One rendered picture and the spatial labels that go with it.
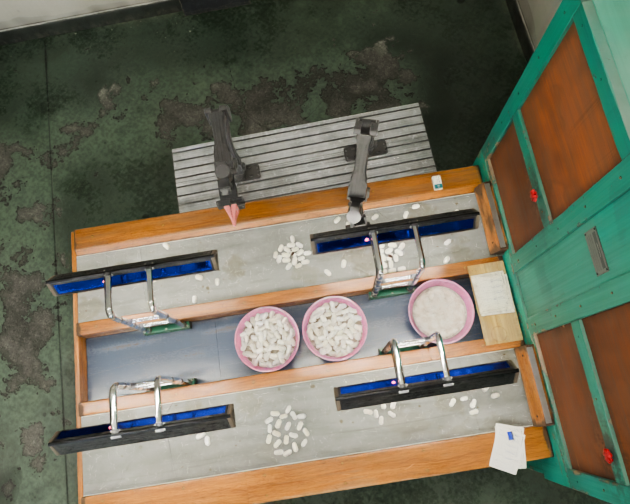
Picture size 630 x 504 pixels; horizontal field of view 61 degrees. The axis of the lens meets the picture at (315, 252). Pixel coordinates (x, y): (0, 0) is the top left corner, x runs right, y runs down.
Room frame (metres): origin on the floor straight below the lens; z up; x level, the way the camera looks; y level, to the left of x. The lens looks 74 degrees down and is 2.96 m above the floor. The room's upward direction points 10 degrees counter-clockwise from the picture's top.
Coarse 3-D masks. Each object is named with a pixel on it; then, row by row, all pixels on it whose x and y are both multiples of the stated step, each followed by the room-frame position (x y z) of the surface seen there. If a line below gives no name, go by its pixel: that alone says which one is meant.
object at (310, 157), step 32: (288, 128) 1.28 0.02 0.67; (320, 128) 1.25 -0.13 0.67; (352, 128) 1.23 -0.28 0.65; (384, 128) 1.19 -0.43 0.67; (416, 128) 1.16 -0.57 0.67; (192, 160) 1.20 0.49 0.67; (256, 160) 1.14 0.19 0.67; (288, 160) 1.11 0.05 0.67; (320, 160) 1.09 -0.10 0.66; (384, 160) 1.03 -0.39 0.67; (416, 160) 1.00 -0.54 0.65; (192, 192) 1.04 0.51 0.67; (256, 192) 0.98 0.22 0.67; (288, 192) 0.95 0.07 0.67
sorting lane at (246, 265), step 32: (288, 224) 0.78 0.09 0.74; (320, 224) 0.75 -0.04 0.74; (480, 224) 0.62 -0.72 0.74; (96, 256) 0.79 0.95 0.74; (128, 256) 0.76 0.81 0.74; (160, 256) 0.74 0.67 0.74; (224, 256) 0.69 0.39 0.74; (256, 256) 0.66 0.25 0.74; (320, 256) 0.61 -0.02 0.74; (352, 256) 0.58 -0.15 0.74; (416, 256) 0.53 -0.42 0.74; (480, 256) 0.48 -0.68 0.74; (128, 288) 0.62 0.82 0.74; (160, 288) 0.60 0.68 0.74; (192, 288) 0.57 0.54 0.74; (224, 288) 0.54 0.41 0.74; (256, 288) 0.52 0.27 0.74; (288, 288) 0.50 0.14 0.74
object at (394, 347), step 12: (432, 336) 0.16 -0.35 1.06; (384, 348) 0.17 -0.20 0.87; (396, 348) 0.14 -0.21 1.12; (408, 348) 0.16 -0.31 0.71; (420, 348) 0.15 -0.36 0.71; (444, 348) 0.11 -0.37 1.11; (396, 360) 0.10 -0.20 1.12; (444, 360) 0.07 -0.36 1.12; (396, 372) 0.06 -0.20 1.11; (444, 372) 0.04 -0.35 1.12; (444, 384) 0.00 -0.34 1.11
